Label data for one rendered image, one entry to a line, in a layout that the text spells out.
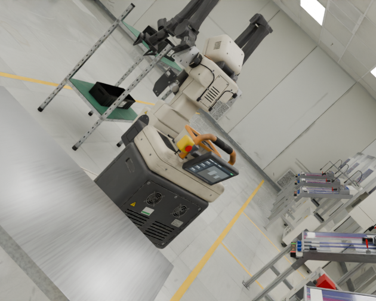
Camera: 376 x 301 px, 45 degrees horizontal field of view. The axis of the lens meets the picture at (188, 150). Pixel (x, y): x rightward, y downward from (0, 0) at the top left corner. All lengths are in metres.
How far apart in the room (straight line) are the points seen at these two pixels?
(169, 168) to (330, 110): 8.77
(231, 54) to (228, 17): 8.70
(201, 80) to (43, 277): 1.66
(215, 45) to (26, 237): 1.76
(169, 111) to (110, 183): 0.52
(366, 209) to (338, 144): 4.19
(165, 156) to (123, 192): 0.27
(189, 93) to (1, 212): 1.65
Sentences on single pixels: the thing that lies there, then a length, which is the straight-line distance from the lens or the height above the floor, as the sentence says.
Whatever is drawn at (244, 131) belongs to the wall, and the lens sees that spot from 10.76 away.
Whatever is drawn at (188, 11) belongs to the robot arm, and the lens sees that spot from 2.54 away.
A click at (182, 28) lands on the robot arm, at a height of 1.24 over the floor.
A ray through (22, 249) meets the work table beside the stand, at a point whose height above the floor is 0.80.
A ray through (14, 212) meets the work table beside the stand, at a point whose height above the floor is 0.80.
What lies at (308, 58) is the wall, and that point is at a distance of 10.83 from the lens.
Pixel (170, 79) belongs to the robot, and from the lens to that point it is 2.49.
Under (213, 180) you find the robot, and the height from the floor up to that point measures 0.82.
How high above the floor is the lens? 1.29
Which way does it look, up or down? 11 degrees down
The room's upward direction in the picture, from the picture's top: 45 degrees clockwise
